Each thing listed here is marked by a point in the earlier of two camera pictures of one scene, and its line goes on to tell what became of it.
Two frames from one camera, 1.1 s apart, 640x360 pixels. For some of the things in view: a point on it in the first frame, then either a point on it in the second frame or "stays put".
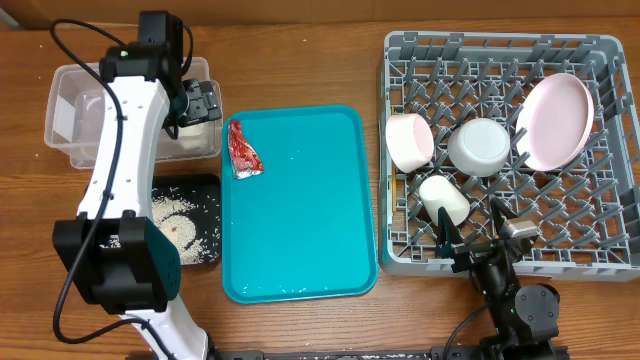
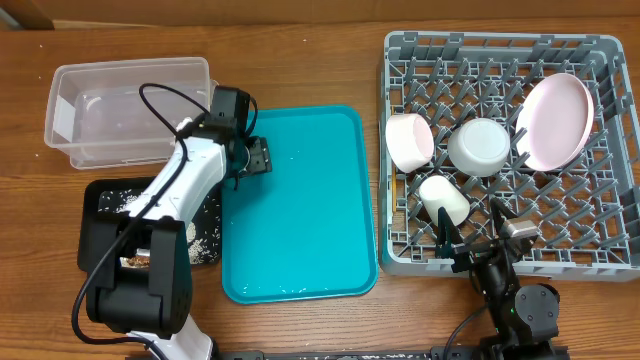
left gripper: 205,103 → 261,157
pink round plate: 554,118 stays put
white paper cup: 436,192 stays put
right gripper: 449,240 stays put
